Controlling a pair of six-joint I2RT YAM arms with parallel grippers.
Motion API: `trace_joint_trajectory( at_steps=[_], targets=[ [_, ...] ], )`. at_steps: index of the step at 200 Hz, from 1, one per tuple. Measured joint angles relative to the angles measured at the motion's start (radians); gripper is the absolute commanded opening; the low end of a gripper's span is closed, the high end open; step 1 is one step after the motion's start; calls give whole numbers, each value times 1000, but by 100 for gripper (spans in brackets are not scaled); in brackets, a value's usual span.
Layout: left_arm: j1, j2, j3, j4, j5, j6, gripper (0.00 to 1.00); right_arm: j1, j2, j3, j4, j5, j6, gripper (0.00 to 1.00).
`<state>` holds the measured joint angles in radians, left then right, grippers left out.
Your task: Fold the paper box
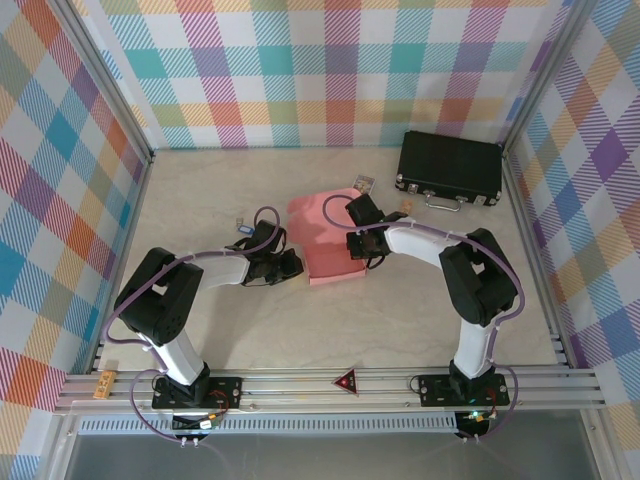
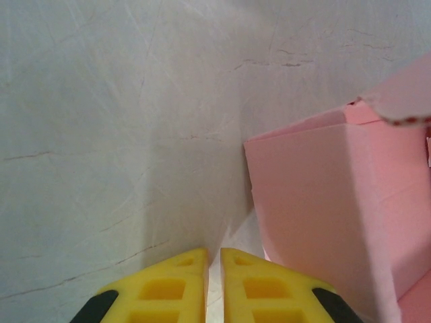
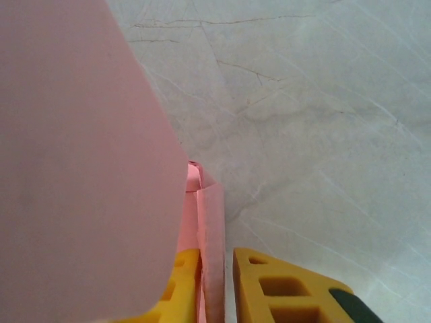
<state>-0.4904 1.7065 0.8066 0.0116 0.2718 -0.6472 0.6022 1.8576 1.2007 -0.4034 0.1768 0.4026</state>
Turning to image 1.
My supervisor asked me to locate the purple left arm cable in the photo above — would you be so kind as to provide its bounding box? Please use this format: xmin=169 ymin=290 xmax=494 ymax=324
xmin=102 ymin=206 xmax=284 ymax=444

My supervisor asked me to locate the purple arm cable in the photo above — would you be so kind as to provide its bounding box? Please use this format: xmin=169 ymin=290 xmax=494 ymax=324
xmin=102 ymin=206 xmax=284 ymax=444
xmin=322 ymin=192 xmax=527 ymax=444

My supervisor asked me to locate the black carrying case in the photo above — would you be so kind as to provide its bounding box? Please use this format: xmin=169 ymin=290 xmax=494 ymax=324
xmin=393 ymin=130 xmax=504 ymax=214

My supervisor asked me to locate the orange label block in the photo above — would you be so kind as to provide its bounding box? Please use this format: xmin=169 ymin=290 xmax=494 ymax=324
xmin=94 ymin=369 xmax=119 ymax=400

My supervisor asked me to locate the grey slotted cable duct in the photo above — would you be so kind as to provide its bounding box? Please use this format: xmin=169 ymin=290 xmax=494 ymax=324
xmin=78 ymin=412 xmax=459 ymax=435

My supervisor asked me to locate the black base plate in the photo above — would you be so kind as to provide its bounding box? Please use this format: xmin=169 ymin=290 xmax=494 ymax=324
xmin=416 ymin=372 xmax=511 ymax=407
xmin=151 ymin=375 xmax=245 ymax=412

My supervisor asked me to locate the red triangle light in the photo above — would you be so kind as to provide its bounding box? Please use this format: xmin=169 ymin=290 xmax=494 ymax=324
xmin=333 ymin=368 xmax=359 ymax=398

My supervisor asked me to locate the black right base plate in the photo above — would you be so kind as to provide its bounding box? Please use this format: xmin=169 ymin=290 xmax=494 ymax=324
xmin=416 ymin=372 xmax=511 ymax=407

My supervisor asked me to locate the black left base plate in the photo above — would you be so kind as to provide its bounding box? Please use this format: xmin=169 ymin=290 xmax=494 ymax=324
xmin=151 ymin=375 xmax=245 ymax=412

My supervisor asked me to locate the black connector board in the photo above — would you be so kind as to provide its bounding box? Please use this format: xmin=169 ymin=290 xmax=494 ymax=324
xmin=457 ymin=409 xmax=494 ymax=439
xmin=172 ymin=412 xmax=221 ymax=434

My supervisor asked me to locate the pink paper box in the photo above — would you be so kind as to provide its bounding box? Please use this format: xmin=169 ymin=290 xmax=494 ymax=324
xmin=287 ymin=189 xmax=369 ymax=287

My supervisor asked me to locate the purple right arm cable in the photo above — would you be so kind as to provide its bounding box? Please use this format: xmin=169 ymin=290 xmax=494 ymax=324
xmin=322 ymin=192 xmax=527 ymax=444

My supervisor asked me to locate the aluminium frame post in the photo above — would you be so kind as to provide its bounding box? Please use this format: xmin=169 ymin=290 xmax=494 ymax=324
xmin=499 ymin=0 xmax=599 ymax=161
xmin=49 ymin=0 xmax=156 ymax=169

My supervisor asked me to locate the aluminium frame rail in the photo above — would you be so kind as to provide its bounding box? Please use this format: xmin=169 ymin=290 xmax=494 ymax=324
xmin=52 ymin=367 xmax=609 ymax=416

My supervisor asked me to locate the aluminium side rail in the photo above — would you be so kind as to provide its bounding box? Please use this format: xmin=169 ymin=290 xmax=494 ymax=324
xmin=87 ymin=149 xmax=155 ymax=375
xmin=502 ymin=149 xmax=574 ymax=369

